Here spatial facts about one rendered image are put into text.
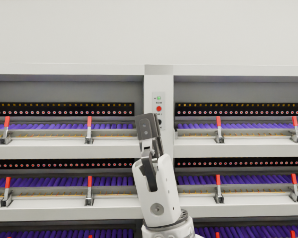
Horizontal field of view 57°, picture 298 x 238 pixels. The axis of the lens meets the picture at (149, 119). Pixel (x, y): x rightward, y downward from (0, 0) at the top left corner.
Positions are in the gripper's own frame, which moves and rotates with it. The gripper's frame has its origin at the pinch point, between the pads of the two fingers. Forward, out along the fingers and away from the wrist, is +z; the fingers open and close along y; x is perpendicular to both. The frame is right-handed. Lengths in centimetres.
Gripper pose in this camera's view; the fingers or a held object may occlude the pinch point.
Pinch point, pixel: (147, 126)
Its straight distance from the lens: 45.9
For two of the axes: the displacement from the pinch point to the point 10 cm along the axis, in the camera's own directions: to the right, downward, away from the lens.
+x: 9.6, -2.0, -2.1
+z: -1.9, -9.8, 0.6
